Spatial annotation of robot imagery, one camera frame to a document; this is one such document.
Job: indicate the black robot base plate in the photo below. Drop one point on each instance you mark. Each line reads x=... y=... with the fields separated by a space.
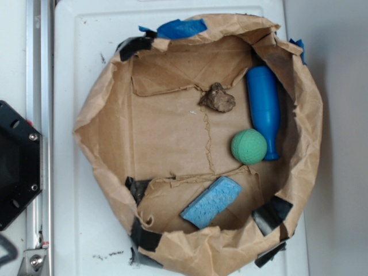
x=20 y=164

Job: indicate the brown paper bag tray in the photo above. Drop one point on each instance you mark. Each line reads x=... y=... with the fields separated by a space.
x=153 y=149

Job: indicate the metal corner bracket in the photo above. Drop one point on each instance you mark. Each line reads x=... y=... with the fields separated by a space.
x=33 y=262

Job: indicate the blue painter tape piece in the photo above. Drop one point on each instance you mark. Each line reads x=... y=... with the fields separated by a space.
x=178 y=29

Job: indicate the brown rock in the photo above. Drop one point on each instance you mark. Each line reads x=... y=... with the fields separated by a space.
x=218 y=99

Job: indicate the blue plastic bowling pin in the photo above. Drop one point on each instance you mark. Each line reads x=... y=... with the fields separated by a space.
x=264 y=106

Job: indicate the white plastic board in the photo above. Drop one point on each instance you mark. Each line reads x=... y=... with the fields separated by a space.
x=87 y=237

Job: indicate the blue sponge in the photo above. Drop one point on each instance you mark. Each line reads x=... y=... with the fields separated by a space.
x=216 y=198

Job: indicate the green foam ball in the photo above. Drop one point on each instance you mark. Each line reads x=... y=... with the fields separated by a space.
x=249 y=146

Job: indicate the aluminium rail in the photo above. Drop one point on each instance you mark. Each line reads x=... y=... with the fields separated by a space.
x=39 y=110

